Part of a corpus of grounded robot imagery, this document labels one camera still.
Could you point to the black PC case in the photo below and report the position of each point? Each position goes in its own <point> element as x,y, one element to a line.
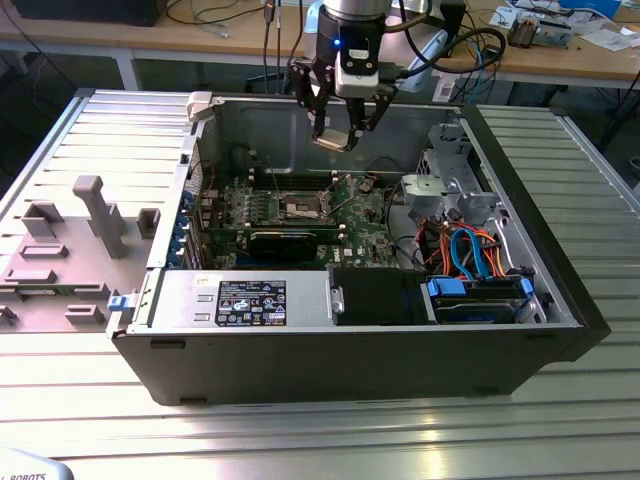
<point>300,365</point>

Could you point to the grey metal device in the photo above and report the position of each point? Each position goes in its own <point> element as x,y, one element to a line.
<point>555,35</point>

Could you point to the white tag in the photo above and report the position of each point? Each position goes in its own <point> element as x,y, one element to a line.
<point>444,90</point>

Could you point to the beige case latch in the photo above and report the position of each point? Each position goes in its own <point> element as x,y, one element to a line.
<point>200,105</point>

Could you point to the hard disk in blue carrier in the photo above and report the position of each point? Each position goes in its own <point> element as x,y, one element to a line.
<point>470,310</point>

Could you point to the pale teach pendant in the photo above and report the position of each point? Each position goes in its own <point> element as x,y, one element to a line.
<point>30,467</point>

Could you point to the blue case latch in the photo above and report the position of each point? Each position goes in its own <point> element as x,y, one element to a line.
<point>117,304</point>

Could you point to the small black block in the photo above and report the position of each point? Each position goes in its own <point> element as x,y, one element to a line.
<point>493,52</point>

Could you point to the silver CPU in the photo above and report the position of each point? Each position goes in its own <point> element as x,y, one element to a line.
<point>332,139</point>

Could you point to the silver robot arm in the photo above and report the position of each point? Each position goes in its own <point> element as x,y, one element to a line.
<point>350,7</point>

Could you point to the metal locking lever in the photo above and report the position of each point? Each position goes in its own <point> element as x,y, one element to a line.
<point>344,201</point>
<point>275,177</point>

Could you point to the black desktop box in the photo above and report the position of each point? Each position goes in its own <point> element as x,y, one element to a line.
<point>85,12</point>

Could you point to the blue card clip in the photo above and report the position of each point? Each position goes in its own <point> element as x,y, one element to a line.
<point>174,260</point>
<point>178,244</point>
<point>187,199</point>
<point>183,221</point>

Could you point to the copper heat sink cooler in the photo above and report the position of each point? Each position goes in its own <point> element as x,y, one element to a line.
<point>522,32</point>

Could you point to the white card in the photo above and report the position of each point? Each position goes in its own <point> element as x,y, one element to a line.
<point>502,16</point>

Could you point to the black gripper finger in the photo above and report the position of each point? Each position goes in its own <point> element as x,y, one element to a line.
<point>354,130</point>
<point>320,127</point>

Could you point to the grey parts rack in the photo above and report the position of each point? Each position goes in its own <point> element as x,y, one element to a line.
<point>75,260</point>

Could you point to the black RAM slot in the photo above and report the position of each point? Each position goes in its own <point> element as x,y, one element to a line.
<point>262,179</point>
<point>262,184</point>
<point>262,175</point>
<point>262,189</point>

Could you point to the CPU socket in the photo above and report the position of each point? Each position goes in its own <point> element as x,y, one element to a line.
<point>300,207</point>

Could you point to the white papers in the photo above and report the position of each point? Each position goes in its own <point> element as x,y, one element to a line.
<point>607,39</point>

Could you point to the black graphics card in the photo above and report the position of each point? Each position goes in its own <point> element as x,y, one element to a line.
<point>285,245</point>

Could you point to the blue box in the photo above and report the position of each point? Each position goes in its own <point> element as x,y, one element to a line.
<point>590,6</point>

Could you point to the green motherboard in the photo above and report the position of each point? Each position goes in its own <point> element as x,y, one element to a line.
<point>365,235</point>

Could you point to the wooden desk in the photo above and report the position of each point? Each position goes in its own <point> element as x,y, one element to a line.
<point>550,60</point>
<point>150,35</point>

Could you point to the grey metal drive cage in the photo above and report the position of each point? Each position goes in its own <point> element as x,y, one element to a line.
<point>425,192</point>

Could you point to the grey power supply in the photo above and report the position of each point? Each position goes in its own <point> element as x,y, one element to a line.
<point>180,300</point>

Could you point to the black upright box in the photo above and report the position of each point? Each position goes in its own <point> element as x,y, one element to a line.
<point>452,25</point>

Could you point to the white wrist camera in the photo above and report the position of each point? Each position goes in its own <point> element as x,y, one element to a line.
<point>357,85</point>

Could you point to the black drive bay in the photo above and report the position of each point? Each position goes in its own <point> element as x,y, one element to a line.
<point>375,297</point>

